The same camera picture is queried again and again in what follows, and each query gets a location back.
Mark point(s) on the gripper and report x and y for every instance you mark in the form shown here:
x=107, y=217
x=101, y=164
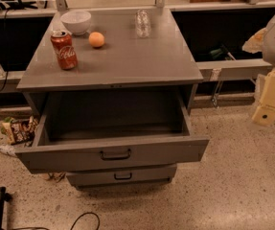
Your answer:
x=265, y=113

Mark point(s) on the grey top drawer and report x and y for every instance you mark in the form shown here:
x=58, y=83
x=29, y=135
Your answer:
x=99, y=130

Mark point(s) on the grey drawer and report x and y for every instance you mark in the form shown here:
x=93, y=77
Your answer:
x=122, y=176
x=99, y=130

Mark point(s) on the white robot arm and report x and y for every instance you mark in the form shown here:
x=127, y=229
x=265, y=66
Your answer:
x=264, y=41

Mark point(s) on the grey bottom drawer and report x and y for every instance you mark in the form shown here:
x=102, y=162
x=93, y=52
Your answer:
x=122, y=176

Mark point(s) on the grey metal drawer cabinet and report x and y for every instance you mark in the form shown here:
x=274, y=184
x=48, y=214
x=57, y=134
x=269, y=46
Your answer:
x=122, y=115

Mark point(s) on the green black tool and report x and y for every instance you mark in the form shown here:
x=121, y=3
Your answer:
x=222, y=51

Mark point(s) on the orange fruit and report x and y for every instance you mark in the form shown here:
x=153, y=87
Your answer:
x=96, y=40

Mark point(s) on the white bowl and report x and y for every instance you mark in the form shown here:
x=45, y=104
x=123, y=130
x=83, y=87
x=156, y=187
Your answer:
x=76, y=22

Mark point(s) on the red Coca-Cola can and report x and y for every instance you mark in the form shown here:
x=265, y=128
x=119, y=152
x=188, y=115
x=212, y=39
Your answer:
x=62, y=44

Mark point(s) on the brown snack bag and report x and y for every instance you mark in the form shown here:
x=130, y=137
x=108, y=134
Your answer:
x=19, y=131

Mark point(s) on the clear bottle on floor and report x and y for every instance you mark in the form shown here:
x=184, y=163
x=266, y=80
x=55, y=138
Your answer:
x=8, y=150

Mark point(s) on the black stand pole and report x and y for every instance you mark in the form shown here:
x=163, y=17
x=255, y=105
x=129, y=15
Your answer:
x=4, y=197

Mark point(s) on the grey metal rail frame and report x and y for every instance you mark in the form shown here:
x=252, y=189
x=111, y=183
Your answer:
x=239, y=68

